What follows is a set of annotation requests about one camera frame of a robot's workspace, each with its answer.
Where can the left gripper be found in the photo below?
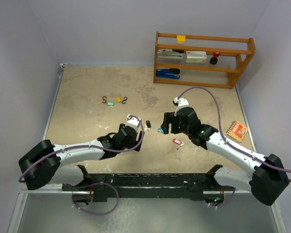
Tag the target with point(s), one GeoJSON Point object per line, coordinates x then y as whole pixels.
{"type": "Point", "coordinates": [135, 142]}

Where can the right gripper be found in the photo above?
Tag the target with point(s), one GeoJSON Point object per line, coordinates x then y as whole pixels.
{"type": "Point", "coordinates": [165, 125]}

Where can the red tag key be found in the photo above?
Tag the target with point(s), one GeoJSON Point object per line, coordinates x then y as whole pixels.
{"type": "Point", "coordinates": [178, 142]}

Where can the green tag key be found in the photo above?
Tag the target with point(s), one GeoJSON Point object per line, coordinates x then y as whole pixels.
{"type": "Point", "coordinates": [110, 103]}

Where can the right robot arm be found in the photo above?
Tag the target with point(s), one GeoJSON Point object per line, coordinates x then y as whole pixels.
{"type": "Point", "coordinates": [263, 176]}

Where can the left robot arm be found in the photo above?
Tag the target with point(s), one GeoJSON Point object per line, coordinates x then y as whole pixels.
{"type": "Point", "coordinates": [39, 165]}

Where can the black tag key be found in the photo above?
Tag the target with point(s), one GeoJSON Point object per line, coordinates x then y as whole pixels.
{"type": "Point", "coordinates": [147, 125]}

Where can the red carabiner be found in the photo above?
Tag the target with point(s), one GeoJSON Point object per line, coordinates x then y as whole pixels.
{"type": "Point", "coordinates": [104, 99]}

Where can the blue stapler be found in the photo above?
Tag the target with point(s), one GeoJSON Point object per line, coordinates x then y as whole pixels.
{"type": "Point", "coordinates": [171, 73]}

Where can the wooden shelf rack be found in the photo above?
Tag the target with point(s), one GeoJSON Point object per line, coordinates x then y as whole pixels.
{"type": "Point", "coordinates": [208, 61]}

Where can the orange spiral notebook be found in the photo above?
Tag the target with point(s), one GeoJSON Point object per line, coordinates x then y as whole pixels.
{"type": "Point", "coordinates": [237, 131]}

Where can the grey stapler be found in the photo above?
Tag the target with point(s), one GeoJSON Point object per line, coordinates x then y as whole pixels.
{"type": "Point", "coordinates": [170, 54]}

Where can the white cardboard box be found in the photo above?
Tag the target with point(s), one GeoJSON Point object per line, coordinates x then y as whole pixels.
{"type": "Point", "coordinates": [196, 56]}

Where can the yellow block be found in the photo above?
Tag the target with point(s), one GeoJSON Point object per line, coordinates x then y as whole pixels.
{"type": "Point", "coordinates": [181, 39]}

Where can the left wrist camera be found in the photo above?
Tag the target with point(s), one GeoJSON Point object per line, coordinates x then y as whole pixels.
{"type": "Point", "coordinates": [133, 122]}

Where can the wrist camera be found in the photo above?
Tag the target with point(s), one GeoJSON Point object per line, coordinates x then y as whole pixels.
{"type": "Point", "coordinates": [133, 122]}
{"type": "Point", "coordinates": [179, 104]}

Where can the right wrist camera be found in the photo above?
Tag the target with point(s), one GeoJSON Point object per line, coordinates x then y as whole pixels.
{"type": "Point", "coordinates": [179, 104]}

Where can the black base frame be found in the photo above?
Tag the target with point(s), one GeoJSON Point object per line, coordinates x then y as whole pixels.
{"type": "Point", "coordinates": [192, 186]}

